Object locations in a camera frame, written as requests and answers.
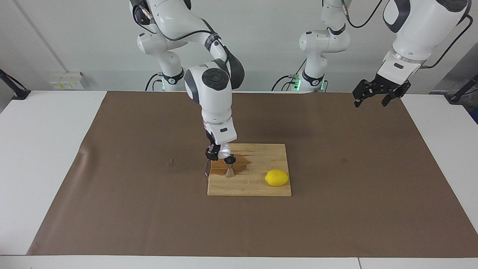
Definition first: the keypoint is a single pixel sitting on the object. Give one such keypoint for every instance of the wooden cutting board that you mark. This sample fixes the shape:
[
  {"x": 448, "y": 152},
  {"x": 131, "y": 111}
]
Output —
[{"x": 257, "y": 186}]

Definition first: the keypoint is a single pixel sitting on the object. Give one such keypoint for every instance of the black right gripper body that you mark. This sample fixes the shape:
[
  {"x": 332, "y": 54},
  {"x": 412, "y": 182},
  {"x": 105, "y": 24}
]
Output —
[{"x": 213, "y": 144}]

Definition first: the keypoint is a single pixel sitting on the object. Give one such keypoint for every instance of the steel cocktail jigger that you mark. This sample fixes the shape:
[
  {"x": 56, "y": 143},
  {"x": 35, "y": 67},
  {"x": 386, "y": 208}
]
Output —
[{"x": 230, "y": 172}]

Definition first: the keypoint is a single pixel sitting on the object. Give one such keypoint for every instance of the blue object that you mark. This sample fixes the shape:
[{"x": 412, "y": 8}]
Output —
[{"x": 475, "y": 116}]

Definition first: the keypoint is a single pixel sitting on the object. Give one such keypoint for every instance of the black clamp stand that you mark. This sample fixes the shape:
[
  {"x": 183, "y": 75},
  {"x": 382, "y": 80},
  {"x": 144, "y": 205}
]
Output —
[
  {"x": 18, "y": 93},
  {"x": 457, "y": 98}
]

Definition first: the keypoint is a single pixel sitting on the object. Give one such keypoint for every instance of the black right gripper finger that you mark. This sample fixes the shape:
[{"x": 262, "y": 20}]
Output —
[{"x": 212, "y": 155}]

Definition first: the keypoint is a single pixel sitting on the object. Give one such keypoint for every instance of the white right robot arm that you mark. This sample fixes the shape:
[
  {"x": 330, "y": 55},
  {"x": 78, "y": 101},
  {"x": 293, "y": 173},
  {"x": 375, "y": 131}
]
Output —
[{"x": 216, "y": 101}]

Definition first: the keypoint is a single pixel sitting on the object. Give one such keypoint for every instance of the white wall socket box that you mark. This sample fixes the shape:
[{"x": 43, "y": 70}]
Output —
[{"x": 67, "y": 82}]

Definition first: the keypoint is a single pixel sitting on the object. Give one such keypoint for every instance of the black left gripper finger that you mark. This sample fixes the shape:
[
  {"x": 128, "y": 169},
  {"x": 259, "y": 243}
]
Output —
[
  {"x": 395, "y": 99},
  {"x": 366, "y": 87}
]

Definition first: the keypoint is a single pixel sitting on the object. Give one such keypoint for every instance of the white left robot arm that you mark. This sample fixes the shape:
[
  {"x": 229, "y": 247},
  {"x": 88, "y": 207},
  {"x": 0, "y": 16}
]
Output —
[{"x": 418, "y": 30}]

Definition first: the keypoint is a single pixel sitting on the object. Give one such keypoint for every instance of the yellow lemon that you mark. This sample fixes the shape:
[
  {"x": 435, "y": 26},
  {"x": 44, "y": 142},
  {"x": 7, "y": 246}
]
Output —
[{"x": 277, "y": 178}]

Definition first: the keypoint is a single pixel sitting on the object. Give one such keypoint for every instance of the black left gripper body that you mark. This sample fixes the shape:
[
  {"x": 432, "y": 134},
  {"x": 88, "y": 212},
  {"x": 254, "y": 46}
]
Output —
[{"x": 390, "y": 89}]

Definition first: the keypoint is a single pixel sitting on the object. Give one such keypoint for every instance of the brown paper table mat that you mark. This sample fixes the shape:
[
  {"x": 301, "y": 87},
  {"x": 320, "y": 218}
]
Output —
[{"x": 149, "y": 216}]

